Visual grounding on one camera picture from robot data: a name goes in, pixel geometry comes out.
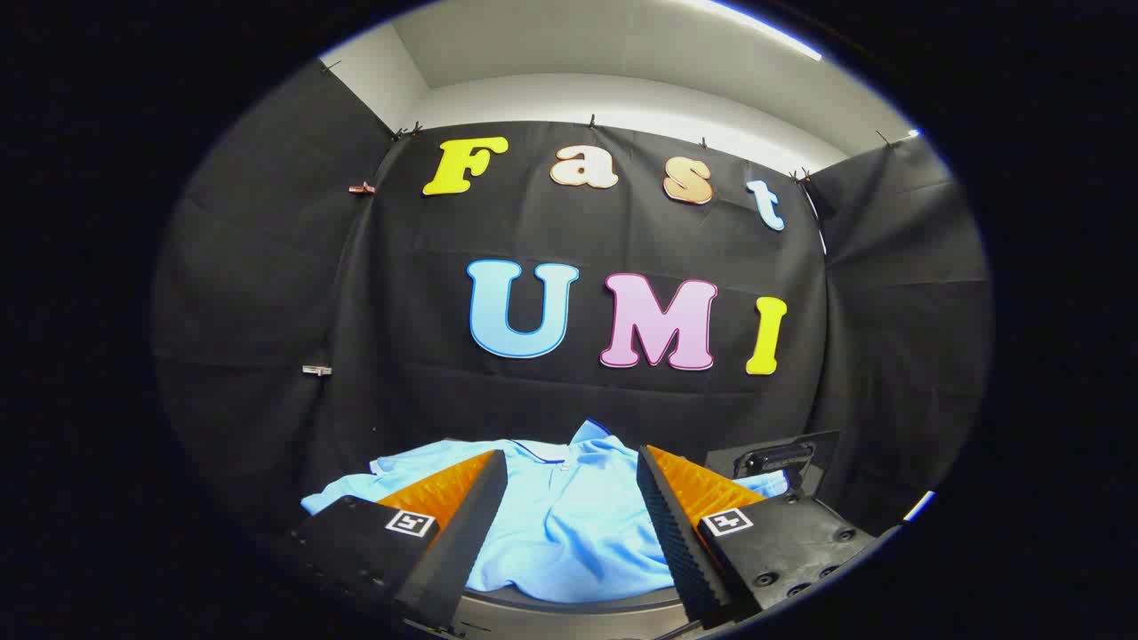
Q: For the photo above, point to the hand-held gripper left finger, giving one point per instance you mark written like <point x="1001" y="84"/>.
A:
<point x="462" y="542"/>

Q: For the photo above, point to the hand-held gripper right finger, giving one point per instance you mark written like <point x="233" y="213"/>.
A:
<point x="676" y="533"/>

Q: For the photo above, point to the light blue polo shirt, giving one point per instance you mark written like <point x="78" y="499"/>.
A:
<point x="569" y="524"/>

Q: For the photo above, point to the grey washing machine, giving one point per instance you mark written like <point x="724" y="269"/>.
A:
<point x="569" y="615"/>

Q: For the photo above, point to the small white clip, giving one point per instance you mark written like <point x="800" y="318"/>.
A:
<point x="316" y="370"/>

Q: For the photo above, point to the black backdrop cloth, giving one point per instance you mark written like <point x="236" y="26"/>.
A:
<point x="400" y="311"/>

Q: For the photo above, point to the small red clip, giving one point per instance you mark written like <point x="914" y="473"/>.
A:
<point x="362" y="188"/>

